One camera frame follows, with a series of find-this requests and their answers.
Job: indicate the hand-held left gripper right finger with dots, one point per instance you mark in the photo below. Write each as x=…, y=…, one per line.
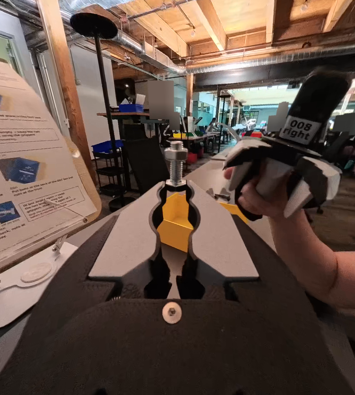
x=223, y=243

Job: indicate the printed instruction sheet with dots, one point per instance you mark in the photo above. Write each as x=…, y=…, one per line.
x=26, y=154

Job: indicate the yellow divided plastic bin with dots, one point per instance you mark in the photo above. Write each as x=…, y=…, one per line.
x=174, y=237

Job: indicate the red storage bin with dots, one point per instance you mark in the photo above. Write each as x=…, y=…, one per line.
x=192, y=158

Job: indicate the black shelf cart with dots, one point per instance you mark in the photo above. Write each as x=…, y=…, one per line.
x=109, y=170

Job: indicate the person's right forearm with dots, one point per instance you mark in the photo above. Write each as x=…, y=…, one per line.
x=319, y=265

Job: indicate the person's right hand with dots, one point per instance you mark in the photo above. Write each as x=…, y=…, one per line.
x=266, y=206

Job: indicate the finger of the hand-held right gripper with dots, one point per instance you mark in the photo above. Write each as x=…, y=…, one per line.
x=242, y=177
x=330, y=177

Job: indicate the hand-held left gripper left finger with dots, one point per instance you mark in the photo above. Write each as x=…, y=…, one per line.
x=125, y=243

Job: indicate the black chair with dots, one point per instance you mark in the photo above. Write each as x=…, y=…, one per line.
x=146, y=166

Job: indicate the wooden post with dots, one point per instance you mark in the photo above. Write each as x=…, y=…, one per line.
x=63, y=92

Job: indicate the silver hex nut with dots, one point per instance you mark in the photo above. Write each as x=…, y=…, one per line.
x=176, y=153

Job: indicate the white stand base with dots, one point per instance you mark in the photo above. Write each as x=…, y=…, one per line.
x=26, y=296

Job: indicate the standing desk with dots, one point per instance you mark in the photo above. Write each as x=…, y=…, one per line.
x=125, y=114

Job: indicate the blue storage bin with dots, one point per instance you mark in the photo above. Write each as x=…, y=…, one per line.
x=131, y=108
x=106, y=146

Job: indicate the silver hex bolt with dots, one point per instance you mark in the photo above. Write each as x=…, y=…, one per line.
x=175, y=172

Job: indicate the wooden sheet board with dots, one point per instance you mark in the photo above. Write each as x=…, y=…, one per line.
x=88, y=182

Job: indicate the silver ventilation duct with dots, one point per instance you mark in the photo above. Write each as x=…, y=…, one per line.
x=257, y=63

